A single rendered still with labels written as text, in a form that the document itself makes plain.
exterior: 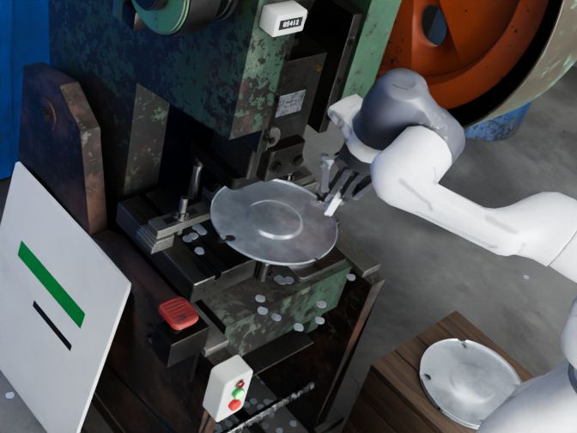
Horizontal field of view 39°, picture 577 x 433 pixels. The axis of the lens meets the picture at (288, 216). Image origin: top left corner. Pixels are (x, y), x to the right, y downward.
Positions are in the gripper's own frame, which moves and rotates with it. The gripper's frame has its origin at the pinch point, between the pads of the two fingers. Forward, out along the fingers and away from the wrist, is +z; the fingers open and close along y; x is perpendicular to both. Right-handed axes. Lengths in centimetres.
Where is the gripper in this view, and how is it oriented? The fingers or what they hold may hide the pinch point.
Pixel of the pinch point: (333, 200)
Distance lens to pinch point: 158.5
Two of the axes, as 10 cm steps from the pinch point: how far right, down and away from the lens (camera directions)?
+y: 9.6, 2.2, 1.6
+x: 1.1, -8.6, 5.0
